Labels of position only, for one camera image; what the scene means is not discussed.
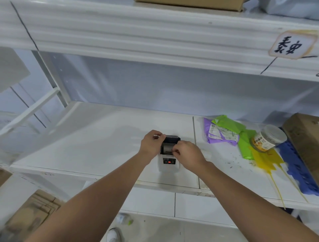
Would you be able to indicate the person's right hand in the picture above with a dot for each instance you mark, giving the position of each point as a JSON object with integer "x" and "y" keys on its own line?
{"x": 190, "y": 155}

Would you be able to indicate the person's left hand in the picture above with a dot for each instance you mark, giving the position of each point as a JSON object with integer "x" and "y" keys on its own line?
{"x": 149, "y": 145}

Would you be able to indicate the person's right thumb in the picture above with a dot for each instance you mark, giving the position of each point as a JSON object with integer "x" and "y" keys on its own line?
{"x": 175, "y": 151}

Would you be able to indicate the person's left thumb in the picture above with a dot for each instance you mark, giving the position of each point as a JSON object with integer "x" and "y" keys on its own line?
{"x": 160, "y": 142}

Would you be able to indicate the white label printer black lid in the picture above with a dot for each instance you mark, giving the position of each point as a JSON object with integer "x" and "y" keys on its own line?
{"x": 169, "y": 162}

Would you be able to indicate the person's left forearm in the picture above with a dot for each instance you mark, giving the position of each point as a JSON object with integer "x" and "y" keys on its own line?
{"x": 99, "y": 199}

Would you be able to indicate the person's right forearm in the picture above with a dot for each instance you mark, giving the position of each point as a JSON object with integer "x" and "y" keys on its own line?
{"x": 249, "y": 207}

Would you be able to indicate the purple mailer bag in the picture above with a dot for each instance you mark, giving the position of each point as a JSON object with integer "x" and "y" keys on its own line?
{"x": 211, "y": 138}

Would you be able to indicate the green mailer bag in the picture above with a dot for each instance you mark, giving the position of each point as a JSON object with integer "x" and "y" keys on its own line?
{"x": 229, "y": 124}

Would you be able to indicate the small plastic bottle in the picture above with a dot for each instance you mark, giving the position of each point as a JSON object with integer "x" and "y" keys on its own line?
{"x": 124, "y": 219}

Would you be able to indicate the yellow mailer bag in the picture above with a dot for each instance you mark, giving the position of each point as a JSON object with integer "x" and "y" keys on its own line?
{"x": 268, "y": 159}

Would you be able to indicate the clear plastic jar orange label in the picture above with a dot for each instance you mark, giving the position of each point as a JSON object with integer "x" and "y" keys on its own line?
{"x": 270, "y": 138}

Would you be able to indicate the person's white shoe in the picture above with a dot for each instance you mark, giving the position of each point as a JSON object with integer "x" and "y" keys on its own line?
{"x": 114, "y": 235}

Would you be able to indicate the white metal shelf unit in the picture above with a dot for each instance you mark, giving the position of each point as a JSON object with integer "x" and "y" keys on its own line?
{"x": 149, "y": 37}

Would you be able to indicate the blue mailer bag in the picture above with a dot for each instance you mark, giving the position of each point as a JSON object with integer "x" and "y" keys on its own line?
{"x": 297, "y": 169}

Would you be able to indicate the flat brown cardboard box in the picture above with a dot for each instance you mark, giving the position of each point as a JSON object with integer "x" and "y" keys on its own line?
{"x": 194, "y": 3}

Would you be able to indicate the flattened cardboard pile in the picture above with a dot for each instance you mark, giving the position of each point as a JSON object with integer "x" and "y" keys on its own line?
{"x": 30, "y": 217}

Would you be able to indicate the handwritten paper shelf sign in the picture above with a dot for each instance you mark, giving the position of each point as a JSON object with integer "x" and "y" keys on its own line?
{"x": 291, "y": 45}

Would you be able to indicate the grey plastic parcel bag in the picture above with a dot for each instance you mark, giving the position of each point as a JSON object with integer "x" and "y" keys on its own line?
{"x": 291, "y": 7}

